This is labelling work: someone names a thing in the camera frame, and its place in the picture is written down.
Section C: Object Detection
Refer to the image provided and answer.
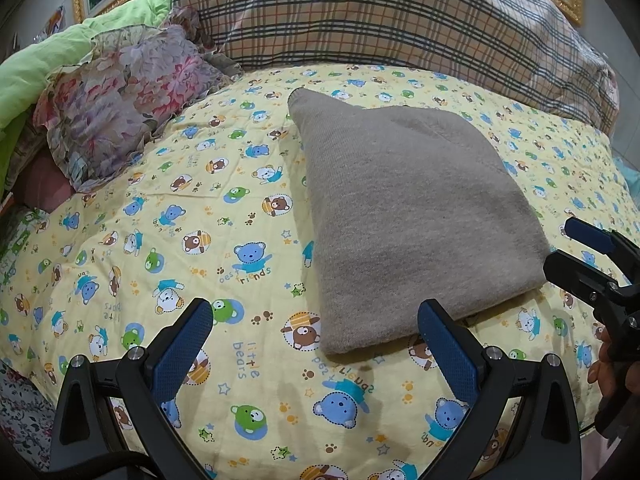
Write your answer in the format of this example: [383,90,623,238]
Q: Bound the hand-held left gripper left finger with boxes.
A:
[47,297,215,480]

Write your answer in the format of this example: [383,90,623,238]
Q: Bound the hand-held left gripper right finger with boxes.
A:
[417,298,583,480]

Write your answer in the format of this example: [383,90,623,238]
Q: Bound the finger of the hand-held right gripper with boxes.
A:
[564,217,640,281]
[543,249,621,306]

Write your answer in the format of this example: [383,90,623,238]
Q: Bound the beige knit sweater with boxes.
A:
[287,87,552,356]

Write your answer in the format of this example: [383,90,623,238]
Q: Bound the person's right hand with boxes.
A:
[587,327,621,396]

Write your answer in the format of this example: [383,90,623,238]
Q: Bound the teal cloth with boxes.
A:
[612,155,640,186]

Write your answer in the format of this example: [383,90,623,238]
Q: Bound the yellow bear-print blanket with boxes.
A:
[0,62,640,480]

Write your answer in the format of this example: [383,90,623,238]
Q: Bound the dark floral bed sheet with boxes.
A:
[0,360,61,466]

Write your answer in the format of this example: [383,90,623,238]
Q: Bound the pink pillow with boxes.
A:
[12,152,76,211]

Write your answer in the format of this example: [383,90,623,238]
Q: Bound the floral ruffled pillow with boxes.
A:
[32,7,246,193]

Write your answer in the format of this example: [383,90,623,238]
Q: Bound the plaid pillow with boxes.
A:
[172,0,621,136]

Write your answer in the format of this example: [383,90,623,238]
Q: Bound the light green blanket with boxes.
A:
[0,0,176,196]

